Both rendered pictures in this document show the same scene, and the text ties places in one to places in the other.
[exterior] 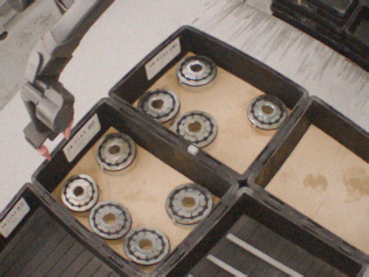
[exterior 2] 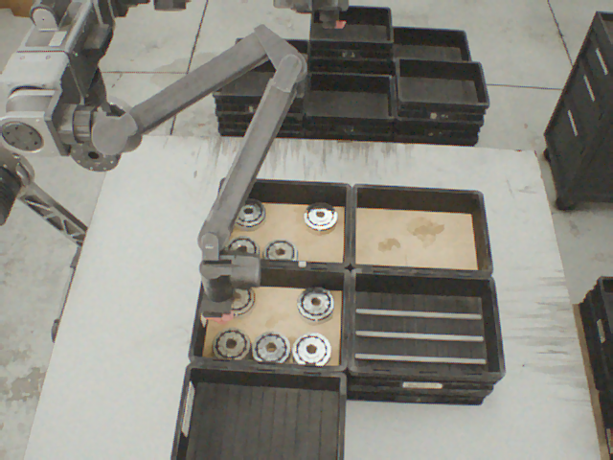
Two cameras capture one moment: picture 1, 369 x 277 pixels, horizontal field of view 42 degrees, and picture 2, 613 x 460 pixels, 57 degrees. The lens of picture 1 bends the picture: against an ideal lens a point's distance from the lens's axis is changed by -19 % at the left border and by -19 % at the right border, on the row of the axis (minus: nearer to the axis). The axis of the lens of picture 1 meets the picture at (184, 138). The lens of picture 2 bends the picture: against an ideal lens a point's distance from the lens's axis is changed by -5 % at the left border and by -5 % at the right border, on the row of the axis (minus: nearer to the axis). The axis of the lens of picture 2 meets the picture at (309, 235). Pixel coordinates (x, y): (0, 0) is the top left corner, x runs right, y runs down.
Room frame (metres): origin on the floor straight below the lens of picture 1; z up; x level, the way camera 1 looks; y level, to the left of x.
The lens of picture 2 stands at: (0.05, 0.57, 2.29)
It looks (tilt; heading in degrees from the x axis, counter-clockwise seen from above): 55 degrees down; 315
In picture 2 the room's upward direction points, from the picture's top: 1 degrees clockwise
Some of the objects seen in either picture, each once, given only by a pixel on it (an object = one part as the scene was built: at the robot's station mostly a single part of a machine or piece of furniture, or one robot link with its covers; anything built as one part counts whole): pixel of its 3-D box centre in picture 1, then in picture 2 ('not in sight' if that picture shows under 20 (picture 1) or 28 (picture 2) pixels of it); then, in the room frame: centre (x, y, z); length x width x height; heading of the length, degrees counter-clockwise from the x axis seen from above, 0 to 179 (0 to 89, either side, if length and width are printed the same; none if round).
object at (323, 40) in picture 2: not in sight; (349, 58); (1.65, -1.28, 0.37); 0.40 x 0.30 x 0.45; 43
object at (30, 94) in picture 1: (36, 97); (216, 272); (0.64, 0.26, 1.23); 0.07 x 0.06 x 0.07; 44
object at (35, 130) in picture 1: (42, 115); (217, 287); (0.65, 0.26, 1.17); 0.10 x 0.07 x 0.07; 133
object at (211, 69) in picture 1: (196, 69); (248, 212); (0.95, -0.06, 0.86); 0.10 x 0.10 x 0.01
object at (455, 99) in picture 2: not in sight; (433, 117); (1.08, -1.26, 0.37); 0.40 x 0.30 x 0.45; 43
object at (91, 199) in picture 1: (79, 192); (231, 344); (0.65, 0.26, 0.86); 0.10 x 0.10 x 0.01
